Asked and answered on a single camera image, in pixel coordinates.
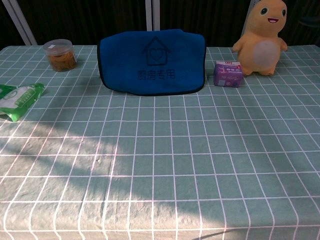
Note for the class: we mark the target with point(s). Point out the small purple box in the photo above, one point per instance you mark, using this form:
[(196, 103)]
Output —
[(227, 75)]

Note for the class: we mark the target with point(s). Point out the green white plastic package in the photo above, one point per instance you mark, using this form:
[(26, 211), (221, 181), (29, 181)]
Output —
[(20, 100)]

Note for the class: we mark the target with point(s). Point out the green checked tablecloth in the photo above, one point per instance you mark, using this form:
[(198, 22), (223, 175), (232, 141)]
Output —
[(200, 150)]

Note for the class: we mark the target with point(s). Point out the yellow plush toy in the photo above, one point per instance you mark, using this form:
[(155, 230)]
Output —
[(262, 50)]

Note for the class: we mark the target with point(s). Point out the black and blue towel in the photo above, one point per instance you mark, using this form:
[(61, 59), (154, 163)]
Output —
[(155, 65)]

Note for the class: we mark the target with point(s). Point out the clear jar of orange snacks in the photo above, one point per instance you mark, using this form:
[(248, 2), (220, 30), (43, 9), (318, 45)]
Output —
[(61, 58)]

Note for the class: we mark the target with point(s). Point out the black curtain panel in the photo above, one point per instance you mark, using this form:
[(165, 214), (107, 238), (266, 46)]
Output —
[(305, 22), (87, 17), (6, 25), (212, 17)]

